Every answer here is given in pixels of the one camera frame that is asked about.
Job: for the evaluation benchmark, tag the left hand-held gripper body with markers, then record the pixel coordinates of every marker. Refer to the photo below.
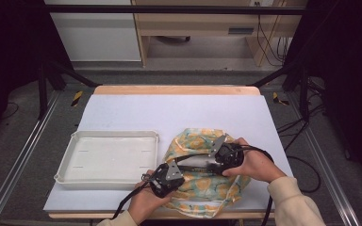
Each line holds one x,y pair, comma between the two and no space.
165,180

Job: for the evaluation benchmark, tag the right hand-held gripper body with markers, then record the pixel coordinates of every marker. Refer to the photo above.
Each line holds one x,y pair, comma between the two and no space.
229,155

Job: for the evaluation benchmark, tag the person's right hand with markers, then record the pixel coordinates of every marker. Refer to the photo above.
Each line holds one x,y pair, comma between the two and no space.
254,166

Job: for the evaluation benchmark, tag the person's left hand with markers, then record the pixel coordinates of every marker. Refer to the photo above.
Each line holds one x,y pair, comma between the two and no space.
146,204

